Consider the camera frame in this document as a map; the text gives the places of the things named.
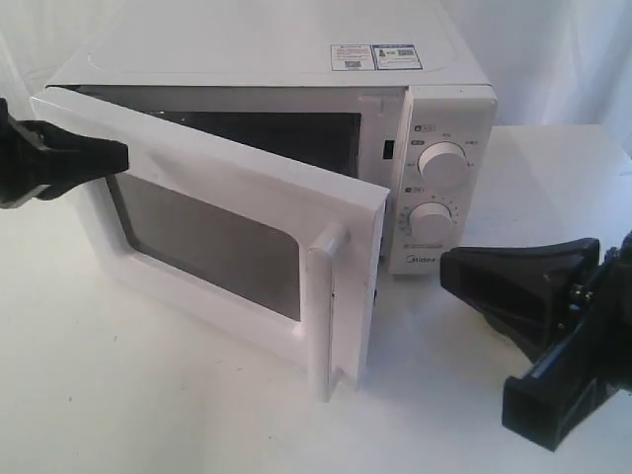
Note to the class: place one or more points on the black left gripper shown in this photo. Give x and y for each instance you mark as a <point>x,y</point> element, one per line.
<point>41,160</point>

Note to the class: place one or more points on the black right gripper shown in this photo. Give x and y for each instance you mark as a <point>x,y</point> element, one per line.
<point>575,374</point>

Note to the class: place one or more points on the white microwave door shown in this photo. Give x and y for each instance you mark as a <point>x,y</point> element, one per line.
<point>245,208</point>

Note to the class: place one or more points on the white microwave oven body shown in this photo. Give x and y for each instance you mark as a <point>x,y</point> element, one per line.
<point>296,64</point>

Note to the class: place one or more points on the upper white control knob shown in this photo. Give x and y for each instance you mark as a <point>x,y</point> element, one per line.
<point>443,165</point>

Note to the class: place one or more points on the blue white warning sticker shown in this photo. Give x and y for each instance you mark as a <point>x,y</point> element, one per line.
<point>374,57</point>

